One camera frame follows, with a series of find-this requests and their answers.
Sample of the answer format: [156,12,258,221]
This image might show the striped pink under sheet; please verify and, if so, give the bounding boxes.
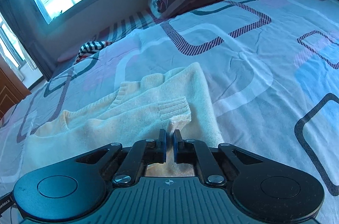
[58,9,166,64]

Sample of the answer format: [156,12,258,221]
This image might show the narrow window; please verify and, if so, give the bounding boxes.
[0,14,25,82]

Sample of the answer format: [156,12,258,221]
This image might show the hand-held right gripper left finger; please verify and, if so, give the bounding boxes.
[75,129,167,187]

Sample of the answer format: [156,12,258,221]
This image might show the dark curtain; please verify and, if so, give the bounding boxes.
[0,0,57,82]

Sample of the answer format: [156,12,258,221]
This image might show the black white striped cloth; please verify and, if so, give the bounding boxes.
[75,40,112,64]

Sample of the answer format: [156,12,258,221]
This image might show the white towel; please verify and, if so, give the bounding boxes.
[22,62,225,177]

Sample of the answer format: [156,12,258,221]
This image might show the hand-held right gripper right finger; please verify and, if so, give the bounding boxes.
[173,129,265,185]

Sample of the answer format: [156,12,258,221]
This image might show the brown wooden door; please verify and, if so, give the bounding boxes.
[0,57,31,119]

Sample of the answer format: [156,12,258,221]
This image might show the patterned white bed sheet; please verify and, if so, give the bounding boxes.
[0,0,339,224]

